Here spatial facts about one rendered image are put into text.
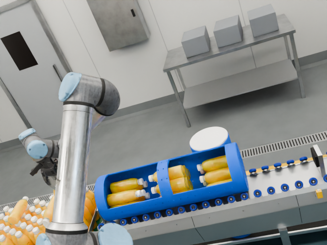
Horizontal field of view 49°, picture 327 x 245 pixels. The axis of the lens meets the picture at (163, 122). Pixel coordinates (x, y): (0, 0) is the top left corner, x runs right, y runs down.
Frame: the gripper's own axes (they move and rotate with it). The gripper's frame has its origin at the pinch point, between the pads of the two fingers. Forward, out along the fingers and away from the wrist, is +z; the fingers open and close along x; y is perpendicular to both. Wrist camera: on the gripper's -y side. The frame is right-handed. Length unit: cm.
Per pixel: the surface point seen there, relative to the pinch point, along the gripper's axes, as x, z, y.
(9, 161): 308, 145, -291
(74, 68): 354, 39, -129
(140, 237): 1, 52, 33
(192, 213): 4, 43, 68
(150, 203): 0, 27, 48
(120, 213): 0.4, 29.7, 28.6
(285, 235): 6, 76, 117
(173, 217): 3, 43, 57
